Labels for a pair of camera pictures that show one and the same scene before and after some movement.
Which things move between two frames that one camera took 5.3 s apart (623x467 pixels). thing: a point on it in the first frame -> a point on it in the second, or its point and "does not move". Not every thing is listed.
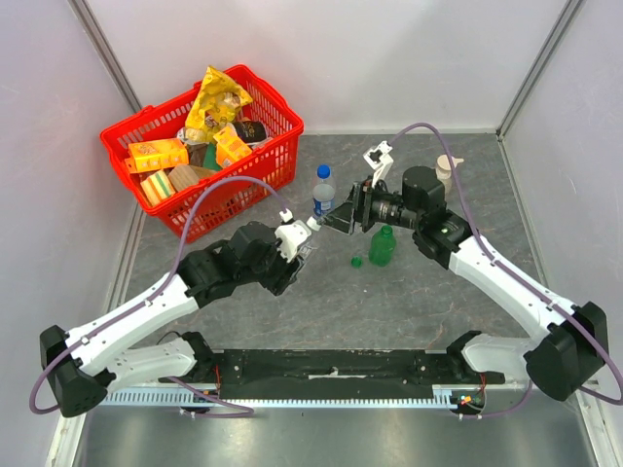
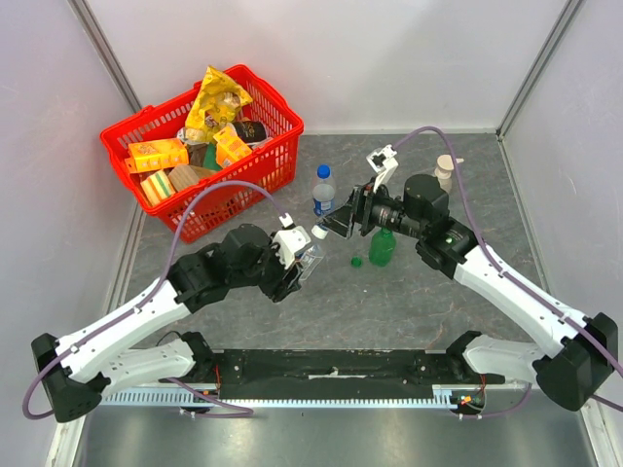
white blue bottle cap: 311,223 -> 319,231
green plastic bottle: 382,246 does not move
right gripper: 365,209 does not move
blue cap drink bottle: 323,193 does not move
